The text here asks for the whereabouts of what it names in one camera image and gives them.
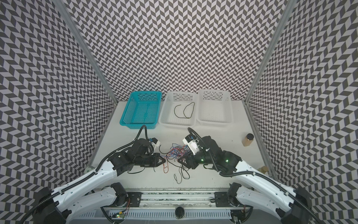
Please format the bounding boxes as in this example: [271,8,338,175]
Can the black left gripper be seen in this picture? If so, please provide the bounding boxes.
[133,152,168,167]

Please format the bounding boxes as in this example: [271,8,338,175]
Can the red blue black wires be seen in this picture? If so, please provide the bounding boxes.
[158,143,194,185]

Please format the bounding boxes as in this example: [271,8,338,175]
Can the black wire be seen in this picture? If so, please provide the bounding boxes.
[173,102,196,119]

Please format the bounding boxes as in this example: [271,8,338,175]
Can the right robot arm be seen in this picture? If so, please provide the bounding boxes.
[179,134,322,224]

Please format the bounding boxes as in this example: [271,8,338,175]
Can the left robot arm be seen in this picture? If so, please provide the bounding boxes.
[19,135,165,224]

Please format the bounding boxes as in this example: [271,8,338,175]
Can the white plastic basket middle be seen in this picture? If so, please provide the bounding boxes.
[158,91,198,128]

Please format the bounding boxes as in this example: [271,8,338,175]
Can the white plastic basket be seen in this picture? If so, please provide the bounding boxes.
[197,89,234,126]
[158,91,198,128]

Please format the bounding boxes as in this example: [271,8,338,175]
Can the teal plastic basket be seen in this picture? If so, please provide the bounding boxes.
[120,91,162,129]

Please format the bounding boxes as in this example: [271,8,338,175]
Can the brown spice bottle black cap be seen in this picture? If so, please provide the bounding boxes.
[242,133,254,147]

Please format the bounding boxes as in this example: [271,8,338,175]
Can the white plastic basket right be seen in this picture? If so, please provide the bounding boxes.
[197,89,234,126]

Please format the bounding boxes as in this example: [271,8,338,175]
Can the yellow liquid bottle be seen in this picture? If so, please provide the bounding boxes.
[257,166,269,174]

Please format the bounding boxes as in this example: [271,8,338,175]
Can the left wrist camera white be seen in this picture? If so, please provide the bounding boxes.
[149,138,161,152]

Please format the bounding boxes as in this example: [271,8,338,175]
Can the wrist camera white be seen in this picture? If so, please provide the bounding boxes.
[183,134,200,155]
[149,138,161,152]

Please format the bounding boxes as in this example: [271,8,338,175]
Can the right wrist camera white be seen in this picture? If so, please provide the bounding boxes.
[183,134,200,155]

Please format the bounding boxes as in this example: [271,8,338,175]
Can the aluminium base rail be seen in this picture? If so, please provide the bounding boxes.
[83,188,252,220]

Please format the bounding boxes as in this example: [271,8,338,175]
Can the aluminium corner post left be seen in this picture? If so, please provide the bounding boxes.
[52,0,118,104]

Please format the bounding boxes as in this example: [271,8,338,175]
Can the aluminium corner post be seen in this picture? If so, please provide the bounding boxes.
[52,0,118,104]
[244,0,297,105]

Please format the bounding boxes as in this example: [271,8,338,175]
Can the aluminium corner post right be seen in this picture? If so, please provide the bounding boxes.
[244,0,297,105]

